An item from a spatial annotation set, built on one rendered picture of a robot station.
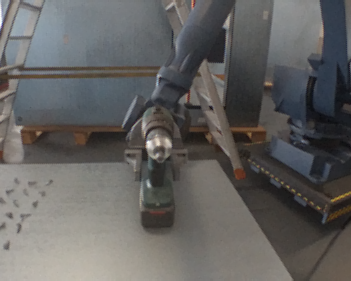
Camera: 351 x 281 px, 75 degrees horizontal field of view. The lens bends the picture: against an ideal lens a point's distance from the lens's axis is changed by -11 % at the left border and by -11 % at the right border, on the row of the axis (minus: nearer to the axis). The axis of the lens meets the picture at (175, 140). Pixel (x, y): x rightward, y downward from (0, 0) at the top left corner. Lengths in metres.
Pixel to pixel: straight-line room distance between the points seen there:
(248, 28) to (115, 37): 1.26
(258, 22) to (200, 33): 1.84
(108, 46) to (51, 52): 0.55
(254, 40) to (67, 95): 1.91
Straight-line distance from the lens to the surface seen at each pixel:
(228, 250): 0.52
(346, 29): 1.36
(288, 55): 6.63
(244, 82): 2.67
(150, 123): 0.45
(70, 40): 2.58
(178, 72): 0.83
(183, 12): 1.74
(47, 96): 2.73
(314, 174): 1.79
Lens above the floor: 1.02
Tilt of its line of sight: 22 degrees down
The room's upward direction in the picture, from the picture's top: 3 degrees clockwise
